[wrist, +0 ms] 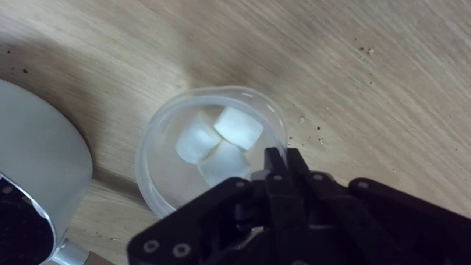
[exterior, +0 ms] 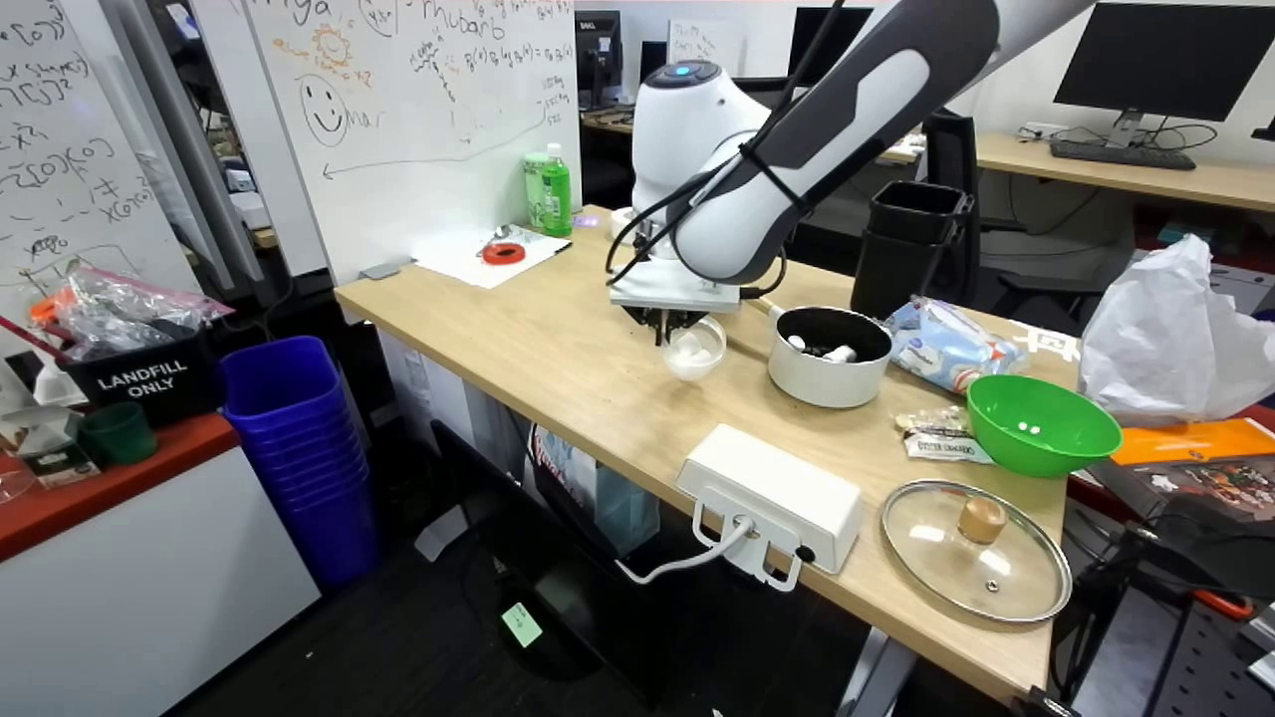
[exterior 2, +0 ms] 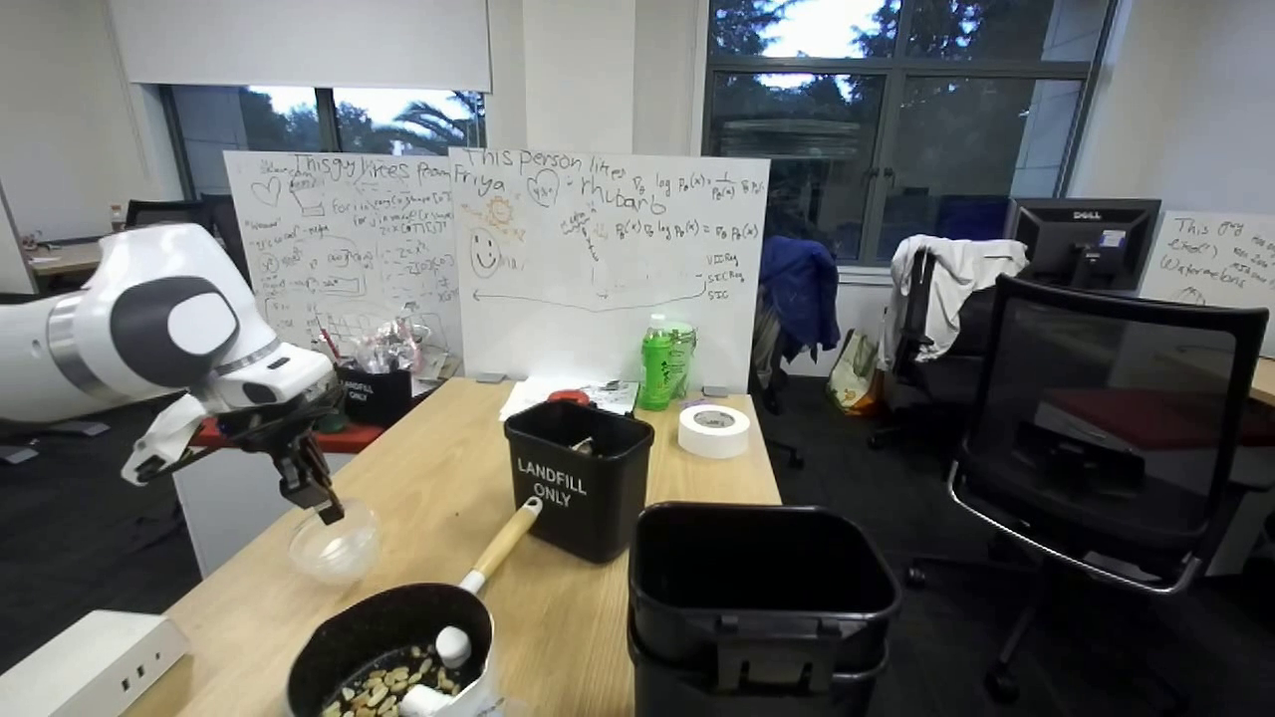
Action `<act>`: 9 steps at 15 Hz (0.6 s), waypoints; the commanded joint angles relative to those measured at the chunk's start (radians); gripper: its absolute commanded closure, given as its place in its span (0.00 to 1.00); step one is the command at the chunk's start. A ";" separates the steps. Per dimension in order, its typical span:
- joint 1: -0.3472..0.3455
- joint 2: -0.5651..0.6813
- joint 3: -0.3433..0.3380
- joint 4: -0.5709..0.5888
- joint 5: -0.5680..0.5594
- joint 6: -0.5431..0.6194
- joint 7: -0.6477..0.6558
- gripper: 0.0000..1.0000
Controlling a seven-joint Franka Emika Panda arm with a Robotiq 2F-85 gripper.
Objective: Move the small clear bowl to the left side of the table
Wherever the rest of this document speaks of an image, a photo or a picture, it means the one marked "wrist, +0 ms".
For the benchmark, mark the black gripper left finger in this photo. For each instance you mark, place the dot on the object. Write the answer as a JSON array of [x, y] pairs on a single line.
[[276, 207]]

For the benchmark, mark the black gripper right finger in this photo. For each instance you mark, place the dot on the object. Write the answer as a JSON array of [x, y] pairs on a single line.
[[313, 215]]

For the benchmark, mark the small clear plastic bowl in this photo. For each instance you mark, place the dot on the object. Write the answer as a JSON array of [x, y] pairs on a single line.
[[162, 162]]

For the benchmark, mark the white marshmallow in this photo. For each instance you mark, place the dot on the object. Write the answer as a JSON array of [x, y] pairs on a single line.
[[195, 142], [222, 164], [238, 127]]

